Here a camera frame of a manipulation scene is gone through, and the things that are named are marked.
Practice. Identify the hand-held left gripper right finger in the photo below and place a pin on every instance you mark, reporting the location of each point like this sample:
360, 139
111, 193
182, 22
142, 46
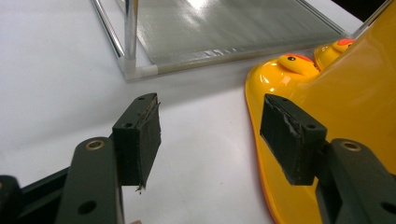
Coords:
289, 140

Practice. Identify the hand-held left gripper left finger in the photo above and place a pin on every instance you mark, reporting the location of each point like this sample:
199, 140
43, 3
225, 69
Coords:
137, 146

